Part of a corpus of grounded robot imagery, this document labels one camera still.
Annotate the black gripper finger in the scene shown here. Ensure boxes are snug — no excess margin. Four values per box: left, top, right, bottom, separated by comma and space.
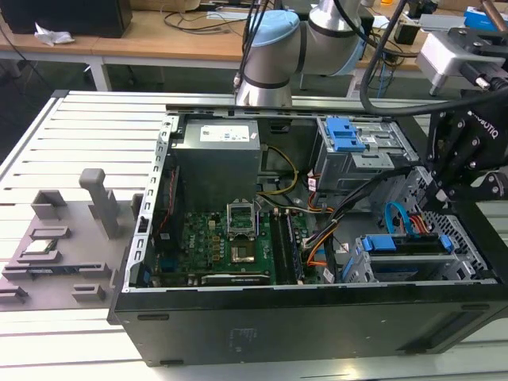
419, 110, 471, 212
434, 150, 502, 204

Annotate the red orange disk wire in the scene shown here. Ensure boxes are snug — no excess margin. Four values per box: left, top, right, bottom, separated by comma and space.
396, 213, 442, 244

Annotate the blue disk wire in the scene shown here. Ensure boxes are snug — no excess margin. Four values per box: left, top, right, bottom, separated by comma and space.
383, 201, 413, 240

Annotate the hard disk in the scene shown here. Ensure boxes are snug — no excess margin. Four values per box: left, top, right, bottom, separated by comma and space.
344, 233, 454, 283

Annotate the metal disk bay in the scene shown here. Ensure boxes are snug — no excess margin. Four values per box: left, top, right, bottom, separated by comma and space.
343, 165, 497, 285

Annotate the grey optical drive cage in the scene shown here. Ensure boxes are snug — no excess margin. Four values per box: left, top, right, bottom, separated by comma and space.
315, 116, 421, 192

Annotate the blue drive latch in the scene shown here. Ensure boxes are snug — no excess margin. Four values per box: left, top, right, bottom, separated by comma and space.
323, 117, 366, 153

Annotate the small black box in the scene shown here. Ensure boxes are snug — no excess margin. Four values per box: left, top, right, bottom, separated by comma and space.
394, 21, 420, 46

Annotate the blue cardboard box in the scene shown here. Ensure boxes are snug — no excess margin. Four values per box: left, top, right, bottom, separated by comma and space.
464, 6, 498, 29

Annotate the flat grey device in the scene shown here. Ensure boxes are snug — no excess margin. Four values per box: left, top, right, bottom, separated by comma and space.
418, 13, 468, 30

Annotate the metal socket cover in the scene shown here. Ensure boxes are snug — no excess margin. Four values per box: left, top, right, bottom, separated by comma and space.
225, 201, 257, 241

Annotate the grey power supply unit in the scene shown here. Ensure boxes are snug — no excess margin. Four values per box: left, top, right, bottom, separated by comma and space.
170, 118, 264, 204

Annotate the black PC case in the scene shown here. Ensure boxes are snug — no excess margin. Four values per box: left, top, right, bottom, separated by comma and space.
106, 103, 508, 368

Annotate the CPU socket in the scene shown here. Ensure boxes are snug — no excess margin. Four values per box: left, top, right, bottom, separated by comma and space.
229, 242, 257, 265

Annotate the black graphics card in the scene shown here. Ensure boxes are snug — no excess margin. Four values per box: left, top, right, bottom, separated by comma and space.
200, 271, 271, 287

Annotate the green motherboard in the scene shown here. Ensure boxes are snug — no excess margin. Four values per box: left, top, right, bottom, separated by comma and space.
152, 208, 318, 287

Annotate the wooden desk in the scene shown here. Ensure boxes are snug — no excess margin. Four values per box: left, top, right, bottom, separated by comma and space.
0, 6, 477, 96

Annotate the grey parts rack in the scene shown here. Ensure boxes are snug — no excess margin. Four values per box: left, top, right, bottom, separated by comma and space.
0, 168, 144, 314

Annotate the large black box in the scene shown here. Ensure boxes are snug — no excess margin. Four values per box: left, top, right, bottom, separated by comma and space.
0, 0, 134, 40

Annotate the crumpled white plastic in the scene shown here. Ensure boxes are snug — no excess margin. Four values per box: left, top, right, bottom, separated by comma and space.
33, 21, 76, 47

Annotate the green RAM stick on rack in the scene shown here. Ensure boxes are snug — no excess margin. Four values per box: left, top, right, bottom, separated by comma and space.
25, 267, 79, 276

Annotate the silver CPU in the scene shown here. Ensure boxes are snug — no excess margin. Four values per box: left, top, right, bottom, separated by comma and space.
22, 239, 55, 256

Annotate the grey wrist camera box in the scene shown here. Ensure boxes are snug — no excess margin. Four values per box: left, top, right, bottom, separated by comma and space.
415, 29, 477, 97

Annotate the black cable bundle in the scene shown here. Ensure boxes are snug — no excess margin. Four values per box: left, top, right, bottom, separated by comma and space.
301, 165, 412, 252

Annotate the yellow black wire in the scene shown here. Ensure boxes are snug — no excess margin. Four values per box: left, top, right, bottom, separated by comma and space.
256, 145, 300, 198

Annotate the orange wire bundle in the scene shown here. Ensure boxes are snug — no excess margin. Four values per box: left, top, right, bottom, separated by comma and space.
306, 236, 333, 267

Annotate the thin black cable loop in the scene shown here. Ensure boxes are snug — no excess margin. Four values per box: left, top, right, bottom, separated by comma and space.
163, 10, 240, 37

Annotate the thin red wire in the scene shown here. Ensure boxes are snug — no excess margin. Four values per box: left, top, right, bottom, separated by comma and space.
156, 166, 180, 239

